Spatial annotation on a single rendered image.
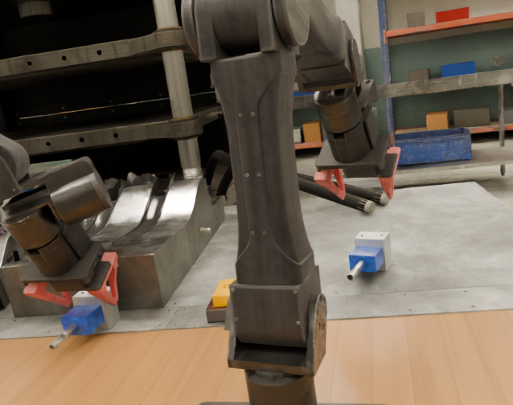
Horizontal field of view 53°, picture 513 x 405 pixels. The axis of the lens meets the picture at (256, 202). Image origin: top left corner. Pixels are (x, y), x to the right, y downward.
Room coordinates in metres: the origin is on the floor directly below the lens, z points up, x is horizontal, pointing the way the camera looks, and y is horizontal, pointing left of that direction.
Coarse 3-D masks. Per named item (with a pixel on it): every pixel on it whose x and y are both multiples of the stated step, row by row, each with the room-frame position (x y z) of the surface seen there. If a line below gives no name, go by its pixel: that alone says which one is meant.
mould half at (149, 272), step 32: (128, 192) 1.08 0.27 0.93; (192, 192) 1.03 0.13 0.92; (128, 224) 0.98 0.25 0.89; (160, 224) 0.95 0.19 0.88; (192, 224) 0.97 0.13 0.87; (128, 256) 0.76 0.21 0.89; (160, 256) 0.78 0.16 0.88; (192, 256) 0.93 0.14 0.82; (128, 288) 0.76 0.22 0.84; (160, 288) 0.75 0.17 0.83
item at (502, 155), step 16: (432, 80) 3.96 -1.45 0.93; (448, 80) 3.93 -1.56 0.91; (464, 80) 3.90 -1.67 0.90; (480, 80) 3.87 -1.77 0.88; (496, 80) 3.84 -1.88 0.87; (512, 80) 3.81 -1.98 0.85; (304, 96) 4.23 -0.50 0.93; (384, 96) 4.06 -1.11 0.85; (480, 160) 4.01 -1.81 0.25; (496, 160) 3.91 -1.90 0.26; (512, 160) 3.85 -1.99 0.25
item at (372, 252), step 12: (360, 240) 0.79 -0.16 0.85; (372, 240) 0.78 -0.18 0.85; (384, 240) 0.78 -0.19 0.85; (360, 252) 0.76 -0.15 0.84; (372, 252) 0.76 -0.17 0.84; (384, 252) 0.77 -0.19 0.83; (360, 264) 0.74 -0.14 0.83; (372, 264) 0.74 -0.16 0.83; (384, 264) 0.77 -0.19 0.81; (348, 276) 0.71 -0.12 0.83
